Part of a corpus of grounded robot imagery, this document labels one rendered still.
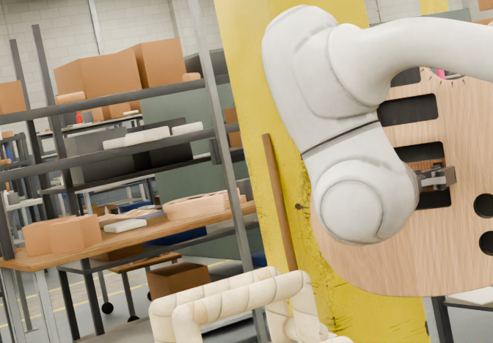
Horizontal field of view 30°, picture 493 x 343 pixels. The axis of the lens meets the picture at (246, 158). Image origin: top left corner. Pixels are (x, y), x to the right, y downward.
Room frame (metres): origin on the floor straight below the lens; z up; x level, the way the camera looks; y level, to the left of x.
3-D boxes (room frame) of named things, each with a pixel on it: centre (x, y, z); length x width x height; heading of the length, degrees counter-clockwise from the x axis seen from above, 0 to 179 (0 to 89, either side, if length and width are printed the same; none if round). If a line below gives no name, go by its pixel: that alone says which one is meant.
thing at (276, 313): (1.28, 0.00, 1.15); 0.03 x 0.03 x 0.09
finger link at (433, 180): (1.24, -0.23, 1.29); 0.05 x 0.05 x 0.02; 49
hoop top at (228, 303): (1.17, 0.04, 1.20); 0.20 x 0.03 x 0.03; 116
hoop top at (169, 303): (1.24, 0.08, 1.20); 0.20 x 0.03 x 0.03; 116
